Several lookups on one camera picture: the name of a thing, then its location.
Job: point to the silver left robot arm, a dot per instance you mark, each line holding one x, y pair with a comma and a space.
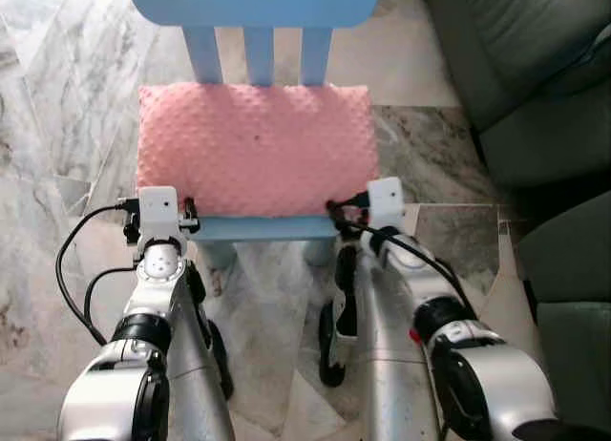
158, 283

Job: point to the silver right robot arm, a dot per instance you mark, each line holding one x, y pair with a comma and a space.
487, 365

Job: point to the pink dotted pillow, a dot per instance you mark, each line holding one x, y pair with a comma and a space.
256, 150

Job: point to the dark green leather sofa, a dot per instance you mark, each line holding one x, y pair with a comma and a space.
544, 136

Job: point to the silver left robot leg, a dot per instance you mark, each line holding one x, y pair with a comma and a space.
200, 365

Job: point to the light blue wooden chair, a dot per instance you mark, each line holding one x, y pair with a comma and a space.
253, 2

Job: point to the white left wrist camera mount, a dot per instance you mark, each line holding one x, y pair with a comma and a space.
158, 210

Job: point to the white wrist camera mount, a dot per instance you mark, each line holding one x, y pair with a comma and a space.
158, 210
386, 202

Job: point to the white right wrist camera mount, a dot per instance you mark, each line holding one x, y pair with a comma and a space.
386, 202

